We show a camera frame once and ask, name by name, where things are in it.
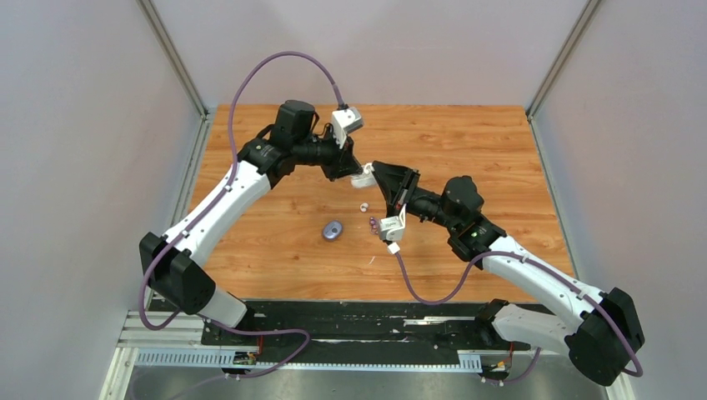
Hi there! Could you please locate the right aluminium frame post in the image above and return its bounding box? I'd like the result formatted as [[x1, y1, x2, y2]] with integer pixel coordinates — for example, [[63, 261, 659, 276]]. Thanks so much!
[[526, 0, 606, 133]]

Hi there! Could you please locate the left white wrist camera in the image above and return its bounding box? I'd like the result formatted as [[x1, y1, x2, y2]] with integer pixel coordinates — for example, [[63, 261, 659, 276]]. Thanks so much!
[[330, 107, 364, 149]]

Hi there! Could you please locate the left aluminium frame post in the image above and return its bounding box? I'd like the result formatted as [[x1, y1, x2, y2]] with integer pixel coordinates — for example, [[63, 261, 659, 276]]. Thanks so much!
[[137, 0, 213, 139]]

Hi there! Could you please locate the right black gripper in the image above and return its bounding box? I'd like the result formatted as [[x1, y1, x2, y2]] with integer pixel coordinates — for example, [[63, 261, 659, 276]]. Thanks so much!
[[372, 162, 459, 232]]

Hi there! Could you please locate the aluminium frame post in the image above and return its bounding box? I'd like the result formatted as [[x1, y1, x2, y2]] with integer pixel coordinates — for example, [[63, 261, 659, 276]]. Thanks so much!
[[526, 0, 606, 133], [137, 0, 213, 139]]

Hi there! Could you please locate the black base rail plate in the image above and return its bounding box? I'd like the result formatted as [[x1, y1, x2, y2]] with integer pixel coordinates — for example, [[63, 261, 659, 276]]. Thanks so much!
[[200, 301, 530, 365]]

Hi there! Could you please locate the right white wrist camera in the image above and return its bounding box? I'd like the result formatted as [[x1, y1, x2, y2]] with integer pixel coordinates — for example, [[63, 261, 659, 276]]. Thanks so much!
[[379, 205, 407, 255]]

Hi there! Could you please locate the blue-grey earbud case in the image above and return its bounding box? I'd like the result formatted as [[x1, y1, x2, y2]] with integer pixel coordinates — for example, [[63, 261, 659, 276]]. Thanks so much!
[[322, 220, 343, 242]]

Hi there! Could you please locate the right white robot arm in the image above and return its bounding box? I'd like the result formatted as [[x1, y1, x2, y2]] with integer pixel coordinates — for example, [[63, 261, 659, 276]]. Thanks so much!
[[364, 161, 645, 387]]

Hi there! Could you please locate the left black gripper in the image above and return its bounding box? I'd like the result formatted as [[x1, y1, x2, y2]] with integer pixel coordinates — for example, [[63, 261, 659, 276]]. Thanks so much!
[[293, 125, 364, 183]]

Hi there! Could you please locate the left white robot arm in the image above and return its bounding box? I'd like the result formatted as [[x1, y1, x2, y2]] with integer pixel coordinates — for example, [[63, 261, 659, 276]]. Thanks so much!
[[139, 100, 364, 344]]

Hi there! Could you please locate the white earbud charging case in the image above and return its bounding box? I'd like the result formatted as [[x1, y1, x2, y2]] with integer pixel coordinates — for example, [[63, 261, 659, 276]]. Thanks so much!
[[350, 162, 377, 189]]

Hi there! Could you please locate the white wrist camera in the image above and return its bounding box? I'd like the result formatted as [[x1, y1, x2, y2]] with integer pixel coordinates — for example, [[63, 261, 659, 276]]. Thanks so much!
[[330, 107, 364, 149], [379, 205, 407, 255]]

